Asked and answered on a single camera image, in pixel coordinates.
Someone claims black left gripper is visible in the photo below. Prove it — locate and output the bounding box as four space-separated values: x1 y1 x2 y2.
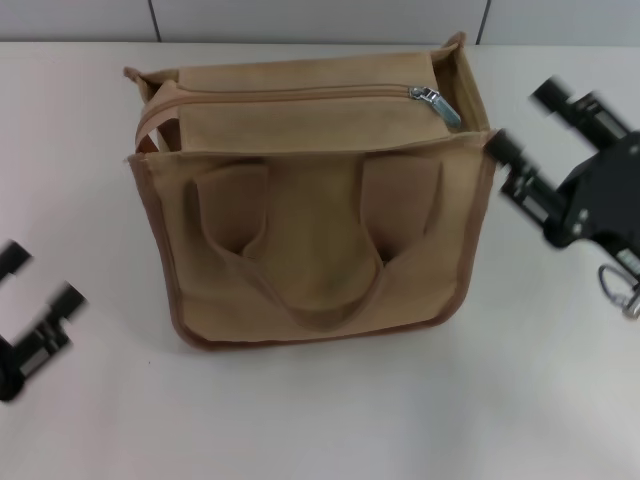
0 239 89 402

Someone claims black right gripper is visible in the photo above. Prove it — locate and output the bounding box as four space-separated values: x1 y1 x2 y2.
484 77 640 274

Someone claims khaki canvas food bag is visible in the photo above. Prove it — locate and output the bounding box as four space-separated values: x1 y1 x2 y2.
122 30 499 351

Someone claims grey cable with metal plug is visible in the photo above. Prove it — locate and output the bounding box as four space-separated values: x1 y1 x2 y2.
597 262 640 320

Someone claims silver metal zipper pull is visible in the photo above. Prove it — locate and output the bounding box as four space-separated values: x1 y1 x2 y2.
409 85 462 132

